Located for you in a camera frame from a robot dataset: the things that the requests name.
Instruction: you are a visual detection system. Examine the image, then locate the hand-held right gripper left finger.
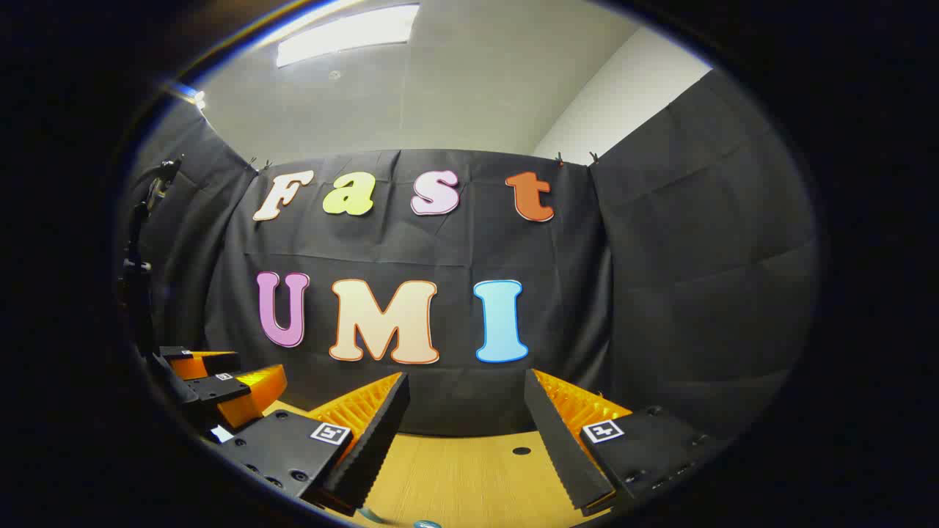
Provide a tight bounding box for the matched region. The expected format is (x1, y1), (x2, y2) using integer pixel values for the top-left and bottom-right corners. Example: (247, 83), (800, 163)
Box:
(219, 371), (412, 516)

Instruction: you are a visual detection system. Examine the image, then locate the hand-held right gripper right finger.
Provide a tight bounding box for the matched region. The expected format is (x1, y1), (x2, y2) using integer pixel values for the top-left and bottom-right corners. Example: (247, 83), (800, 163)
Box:
(523, 368), (711, 518)

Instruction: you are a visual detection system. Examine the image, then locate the black backdrop cloth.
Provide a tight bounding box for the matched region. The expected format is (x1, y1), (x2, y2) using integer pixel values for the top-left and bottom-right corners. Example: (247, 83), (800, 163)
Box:
(121, 70), (819, 441)

